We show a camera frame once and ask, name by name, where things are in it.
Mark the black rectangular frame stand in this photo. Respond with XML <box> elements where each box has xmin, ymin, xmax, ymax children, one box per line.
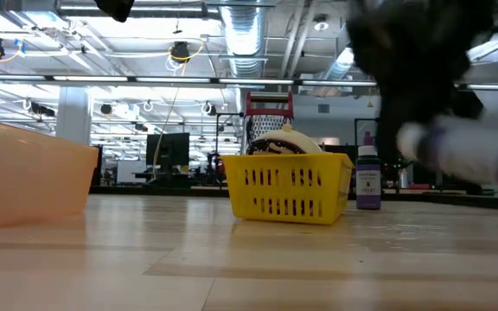
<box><xmin>354</xmin><ymin>117</ymin><xmax>382</xmax><ymax>135</ymax></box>

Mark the white building column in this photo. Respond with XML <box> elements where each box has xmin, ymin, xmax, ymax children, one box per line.
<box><xmin>55</xmin><ymin>86</ymin><xmax>93</xmax><ymax>146</ymax></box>

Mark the black computer monitor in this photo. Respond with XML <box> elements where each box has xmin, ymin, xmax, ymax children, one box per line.
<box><xmin>145</xmin><ymin>132</ymin><xmax>191</xmax><ymax>168</ymax></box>

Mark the translucent orange plastic bin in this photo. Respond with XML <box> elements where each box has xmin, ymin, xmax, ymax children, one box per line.
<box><xmin>0</xmin><ymin>115</ymin><xmax>99</xmax><ymax>232</ymax></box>

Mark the metal box grater red trim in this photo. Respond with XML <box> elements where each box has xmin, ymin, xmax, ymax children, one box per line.
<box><xmin>243</xmin><ymin>91</ymin><xmax>295</xmax><ymax>156</ymax></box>

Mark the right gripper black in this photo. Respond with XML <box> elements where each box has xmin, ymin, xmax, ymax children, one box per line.
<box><xmin>346</xmin><ymin>0</ymin><xmax>496</xmax><ymax>148</ymax></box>

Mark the yellow slotted plastic basket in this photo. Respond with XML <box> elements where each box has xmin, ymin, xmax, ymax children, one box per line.
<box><xmin>221</xmin><ymin>152</ymin><xmax>356</xmax><ymax>226</ymax></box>

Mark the silver spiral ceiling duct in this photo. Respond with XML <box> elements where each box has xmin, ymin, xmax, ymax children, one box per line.
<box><xmin>219</xmin><ymin>0</ymin><xmax>270</xmax><ymax>79</ymax></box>

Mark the long ceiling light strip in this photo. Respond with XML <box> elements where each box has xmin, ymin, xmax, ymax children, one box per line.
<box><xmin>0</xmin><ymin>73</ymin><xmax>498</xmax><ymax>91</ymax></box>

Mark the cream round item dark rim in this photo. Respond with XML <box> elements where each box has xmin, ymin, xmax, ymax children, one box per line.
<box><xmin>246</xmin><ymin>124</ymin><xmax>324</xmax><ymax>156</ymax></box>

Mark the violet tipped bottle violet label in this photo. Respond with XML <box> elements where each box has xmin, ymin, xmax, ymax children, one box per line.
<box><xmin>355</xmin><ymin>131</ymin><xmax>382</xmax><ymax>211</ymax></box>

